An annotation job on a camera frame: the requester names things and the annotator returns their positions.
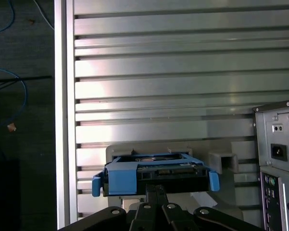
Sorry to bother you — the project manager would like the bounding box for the black PC case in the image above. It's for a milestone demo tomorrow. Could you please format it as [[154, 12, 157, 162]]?
[[252, 97, 289, 231]]

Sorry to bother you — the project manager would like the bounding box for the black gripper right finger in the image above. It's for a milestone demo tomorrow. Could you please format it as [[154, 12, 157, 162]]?
[[156, 184, 265, 231]]

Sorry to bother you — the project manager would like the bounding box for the white cable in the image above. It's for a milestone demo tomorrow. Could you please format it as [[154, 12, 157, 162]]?
[[35, 0, 55, 30]]

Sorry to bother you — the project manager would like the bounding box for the grey parts rack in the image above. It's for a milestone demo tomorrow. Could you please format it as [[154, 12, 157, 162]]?
[[105, 141, 244, 218]]

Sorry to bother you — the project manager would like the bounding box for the hard disk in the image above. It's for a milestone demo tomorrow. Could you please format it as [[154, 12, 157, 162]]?
[[91, 154, 220, 198]]

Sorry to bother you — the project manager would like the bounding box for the blue network cable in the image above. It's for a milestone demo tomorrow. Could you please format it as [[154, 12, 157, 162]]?
[[0, 0, 15, 34], [0, 67, 27, 133]]

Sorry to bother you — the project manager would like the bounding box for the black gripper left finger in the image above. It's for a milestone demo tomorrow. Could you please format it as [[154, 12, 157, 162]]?
[[57, 184, 157, 231]]

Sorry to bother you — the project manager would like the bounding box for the grey power supply unit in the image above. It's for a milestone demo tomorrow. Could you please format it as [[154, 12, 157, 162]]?
[[263, 112, 289, 173]]

